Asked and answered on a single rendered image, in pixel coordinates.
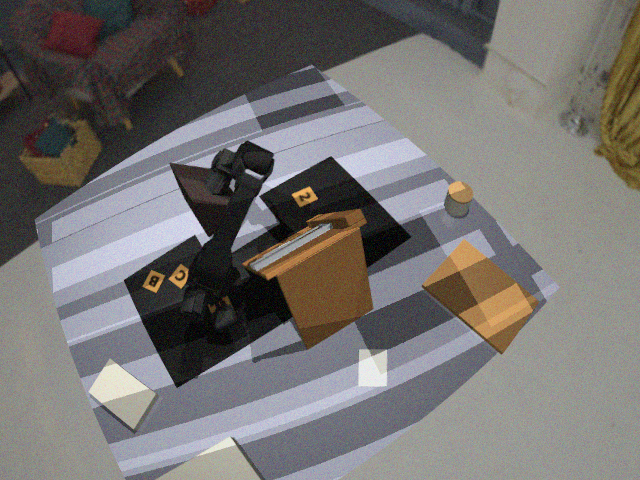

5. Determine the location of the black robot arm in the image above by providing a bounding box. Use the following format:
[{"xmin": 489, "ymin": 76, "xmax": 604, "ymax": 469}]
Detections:
[{"xmin": 179, "ymin": 141, "xmax": 274, "ymax": 323}]

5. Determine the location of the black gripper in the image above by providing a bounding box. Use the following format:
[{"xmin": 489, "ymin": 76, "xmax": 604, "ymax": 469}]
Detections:
[{"xmin": 207, "ymin": 293, "xmax": 239, "ymax": 333}]

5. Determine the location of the brown letter tile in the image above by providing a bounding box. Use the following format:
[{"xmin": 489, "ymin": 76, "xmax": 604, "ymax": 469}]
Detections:
[
  {"xmin": 207, "ymin": 296, "xmax": 233, "ymax": 313},
  {"xmin": 169, "ymin": 264, "xmax": 189, "ymax": 289}
]

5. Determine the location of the orange flat rectangular board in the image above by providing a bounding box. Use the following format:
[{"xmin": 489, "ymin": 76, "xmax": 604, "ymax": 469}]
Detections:
[{"xmin": 422, "ymin": 239, "xmax": 539, "ymax": 355}]

